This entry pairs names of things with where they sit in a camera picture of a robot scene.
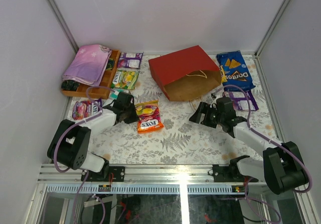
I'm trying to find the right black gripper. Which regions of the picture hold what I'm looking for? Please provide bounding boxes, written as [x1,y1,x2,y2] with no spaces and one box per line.
[189,102,224,129]

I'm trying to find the orange fruits candy packet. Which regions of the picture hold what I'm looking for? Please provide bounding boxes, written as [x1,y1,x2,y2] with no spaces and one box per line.
[135,100,164,134]

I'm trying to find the teal candy packet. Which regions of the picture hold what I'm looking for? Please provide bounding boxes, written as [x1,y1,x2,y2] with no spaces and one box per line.
[109,89,130,99]

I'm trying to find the yellow candy packet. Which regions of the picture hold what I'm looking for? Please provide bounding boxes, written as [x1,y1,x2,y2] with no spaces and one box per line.
[220,65,227,83]

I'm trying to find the yellow green snack packet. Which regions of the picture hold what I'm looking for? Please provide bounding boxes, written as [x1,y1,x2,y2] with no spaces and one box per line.
[111,70,139,90]

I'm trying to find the red paper bag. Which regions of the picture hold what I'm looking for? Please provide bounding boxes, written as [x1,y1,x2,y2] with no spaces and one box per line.
[148,45,221,102]

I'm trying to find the purple snack packet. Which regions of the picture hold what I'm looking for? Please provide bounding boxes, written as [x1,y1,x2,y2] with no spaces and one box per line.
[117,52,143,69]
[222,90,259,111]

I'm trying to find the blue snack packet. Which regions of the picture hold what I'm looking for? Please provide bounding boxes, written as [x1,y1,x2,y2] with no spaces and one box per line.
[216,51,255,92]

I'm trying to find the purple berries candy packet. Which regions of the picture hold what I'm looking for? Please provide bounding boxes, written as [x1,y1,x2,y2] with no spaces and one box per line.
[72,98,102,121]

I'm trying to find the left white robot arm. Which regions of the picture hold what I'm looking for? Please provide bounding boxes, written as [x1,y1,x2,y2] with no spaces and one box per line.
[47,92,138,181]

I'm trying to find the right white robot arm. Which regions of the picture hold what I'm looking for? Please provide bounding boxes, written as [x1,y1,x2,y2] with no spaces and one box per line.
[189,97,312,194]

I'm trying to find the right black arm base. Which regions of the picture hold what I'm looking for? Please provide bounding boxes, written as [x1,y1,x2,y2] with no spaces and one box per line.
[208,155,264,183]

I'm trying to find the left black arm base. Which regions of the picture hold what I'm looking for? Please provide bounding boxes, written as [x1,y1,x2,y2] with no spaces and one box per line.
[86,165,125,183]

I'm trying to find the floral table mat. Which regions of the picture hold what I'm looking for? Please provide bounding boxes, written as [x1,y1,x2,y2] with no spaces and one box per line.
[54,54,286,165]

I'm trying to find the orange wooden organizer tray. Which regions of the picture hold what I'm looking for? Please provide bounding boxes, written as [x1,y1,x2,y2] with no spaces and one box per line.
[61,50,121,99]

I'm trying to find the folded purple cloth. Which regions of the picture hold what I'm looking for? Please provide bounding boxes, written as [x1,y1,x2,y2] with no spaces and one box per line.
[62,44,112,86]

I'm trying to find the dark patterned item in tray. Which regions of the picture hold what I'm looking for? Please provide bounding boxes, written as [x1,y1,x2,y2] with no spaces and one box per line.
[61,80,80,91]

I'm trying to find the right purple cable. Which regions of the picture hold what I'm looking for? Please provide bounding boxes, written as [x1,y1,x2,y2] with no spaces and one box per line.
[212,84,313,222]

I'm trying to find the aluminium front rail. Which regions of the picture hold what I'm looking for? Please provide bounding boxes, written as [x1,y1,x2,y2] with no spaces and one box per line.
[37,163,308,184]

